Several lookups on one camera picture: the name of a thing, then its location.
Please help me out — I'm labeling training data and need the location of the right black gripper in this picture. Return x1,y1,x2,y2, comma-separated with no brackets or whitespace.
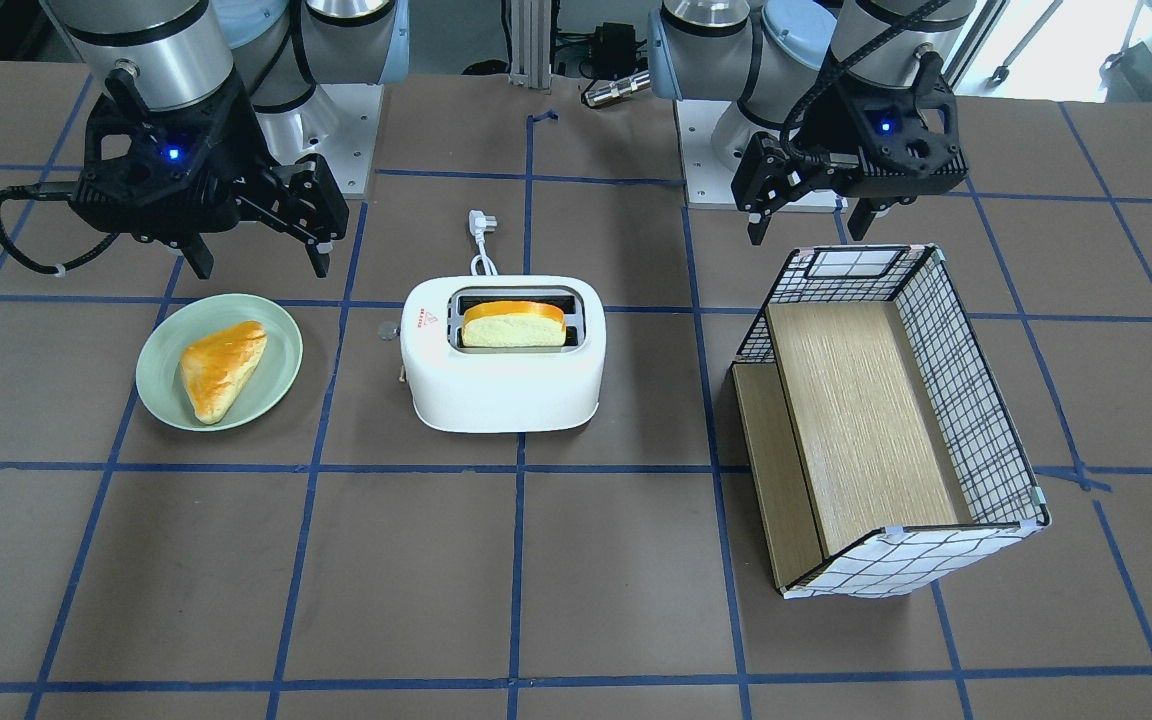
70,68,349,281

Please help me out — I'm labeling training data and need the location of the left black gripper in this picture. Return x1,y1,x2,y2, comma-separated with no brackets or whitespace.
732,50,969,247

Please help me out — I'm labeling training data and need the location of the white toaster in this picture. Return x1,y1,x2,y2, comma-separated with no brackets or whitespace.
399,275,607,433

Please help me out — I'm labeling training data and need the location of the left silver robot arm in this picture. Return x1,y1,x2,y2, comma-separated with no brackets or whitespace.
647,1,973,245

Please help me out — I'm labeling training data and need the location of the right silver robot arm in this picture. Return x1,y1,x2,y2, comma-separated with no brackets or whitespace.
47,1,410,279

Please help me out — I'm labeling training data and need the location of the bread slice in toaster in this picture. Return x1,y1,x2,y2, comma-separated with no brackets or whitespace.
461,300,567,348

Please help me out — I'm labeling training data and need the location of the triangular golden bread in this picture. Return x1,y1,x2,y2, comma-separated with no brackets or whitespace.
179,320,268,425

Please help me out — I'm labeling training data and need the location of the green plate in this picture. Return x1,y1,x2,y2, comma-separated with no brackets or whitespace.
136,293,303,430

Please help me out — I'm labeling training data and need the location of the checkered fabric box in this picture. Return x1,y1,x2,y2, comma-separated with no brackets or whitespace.
732,245,1051,600

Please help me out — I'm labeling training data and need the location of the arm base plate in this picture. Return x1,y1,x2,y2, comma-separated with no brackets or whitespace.
674,98,842,211
257,85,385,200

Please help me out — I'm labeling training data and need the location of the white toaster power cord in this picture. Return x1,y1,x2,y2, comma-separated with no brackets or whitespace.
463,209,500,279

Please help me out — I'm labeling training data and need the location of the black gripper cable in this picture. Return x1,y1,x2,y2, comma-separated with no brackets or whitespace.
0,183,122,278

